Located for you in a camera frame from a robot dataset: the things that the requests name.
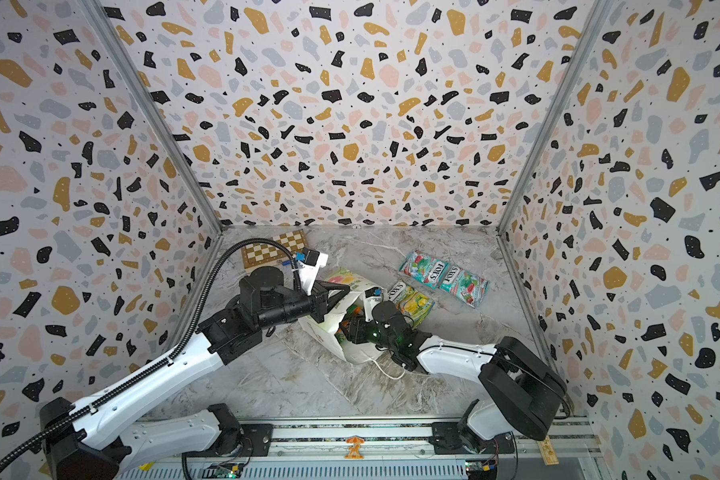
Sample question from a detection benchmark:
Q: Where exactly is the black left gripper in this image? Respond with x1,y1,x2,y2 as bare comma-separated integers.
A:
259,280,352,332

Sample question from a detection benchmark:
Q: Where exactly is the green yellow Fox's candy packet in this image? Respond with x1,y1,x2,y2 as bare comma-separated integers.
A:
387,281,436,328

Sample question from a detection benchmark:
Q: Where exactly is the teal Fox's candy packet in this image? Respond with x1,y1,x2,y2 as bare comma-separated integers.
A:
399,250,450,289
438,265,489,308

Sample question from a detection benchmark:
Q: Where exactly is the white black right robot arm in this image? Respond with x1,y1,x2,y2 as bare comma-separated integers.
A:
339,301,568,454

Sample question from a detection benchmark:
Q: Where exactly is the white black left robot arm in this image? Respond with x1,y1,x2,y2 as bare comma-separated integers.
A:
41,266,350,479

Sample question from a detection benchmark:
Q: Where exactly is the wooden chessboard box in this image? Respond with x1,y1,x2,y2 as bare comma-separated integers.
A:
242,230,309,271

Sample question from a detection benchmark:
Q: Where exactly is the circuit board right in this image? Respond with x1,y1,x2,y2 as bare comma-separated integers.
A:
465,459,498,480

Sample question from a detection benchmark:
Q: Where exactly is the green circuit board left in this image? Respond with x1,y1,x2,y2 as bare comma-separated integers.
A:
201,462,243,479

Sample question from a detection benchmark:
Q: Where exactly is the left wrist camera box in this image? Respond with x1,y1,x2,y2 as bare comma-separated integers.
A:
294,248,328,295

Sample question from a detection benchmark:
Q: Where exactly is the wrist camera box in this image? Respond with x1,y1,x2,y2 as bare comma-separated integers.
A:
363,286,384,323
294,248,328,295

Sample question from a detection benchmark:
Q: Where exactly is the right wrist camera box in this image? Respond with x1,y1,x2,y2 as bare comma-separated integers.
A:
363,286,384,323

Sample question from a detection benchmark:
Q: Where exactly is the black corrugated cable conduit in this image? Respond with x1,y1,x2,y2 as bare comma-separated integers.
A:
0,238,301,480

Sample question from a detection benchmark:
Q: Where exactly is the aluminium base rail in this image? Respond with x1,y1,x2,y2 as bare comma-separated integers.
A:
121,417,610,479

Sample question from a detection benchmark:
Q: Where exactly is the orange figurine on rail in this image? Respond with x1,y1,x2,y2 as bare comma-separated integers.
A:
345,436,365,460

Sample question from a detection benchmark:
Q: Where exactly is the aluminium corner post left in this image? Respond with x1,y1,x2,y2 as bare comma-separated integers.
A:
78,1,222,237

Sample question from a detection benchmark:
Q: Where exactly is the aluminium corner post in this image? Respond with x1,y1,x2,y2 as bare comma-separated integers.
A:
78,1,222,237
497,0,613,239

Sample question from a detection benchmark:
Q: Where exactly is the wooden tag on rail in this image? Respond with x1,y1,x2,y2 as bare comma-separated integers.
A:
537,436,560,466

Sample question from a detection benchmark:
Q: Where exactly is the aluminium corner post right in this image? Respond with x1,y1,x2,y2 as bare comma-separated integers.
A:
497,0,613,239

